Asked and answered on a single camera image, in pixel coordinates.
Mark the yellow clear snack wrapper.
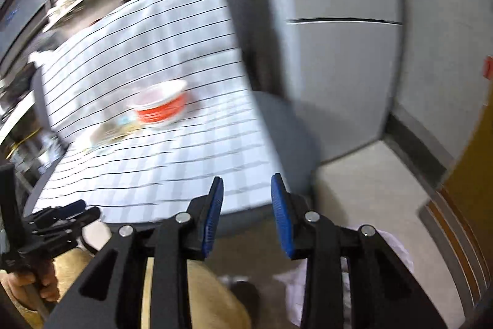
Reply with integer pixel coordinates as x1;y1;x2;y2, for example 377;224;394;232
88;115;141;146

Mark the red white paper bowl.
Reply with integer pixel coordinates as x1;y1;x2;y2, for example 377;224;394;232
130;79;188;126

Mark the pink lined trash bin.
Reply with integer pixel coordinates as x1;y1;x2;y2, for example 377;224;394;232
272;228;415;328

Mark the person left hand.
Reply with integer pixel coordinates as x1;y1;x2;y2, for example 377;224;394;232
1;260;60;310

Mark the white black checkered cloth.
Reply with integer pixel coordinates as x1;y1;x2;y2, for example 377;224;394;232
32;0;283;224

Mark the brown wooden door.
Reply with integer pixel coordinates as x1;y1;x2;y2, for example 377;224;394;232
419;93;492;317

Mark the white refrigerator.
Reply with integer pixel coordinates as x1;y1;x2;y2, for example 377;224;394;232
226;0;405;164

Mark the steel range hood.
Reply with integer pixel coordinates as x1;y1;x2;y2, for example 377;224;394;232
0;0;54;68

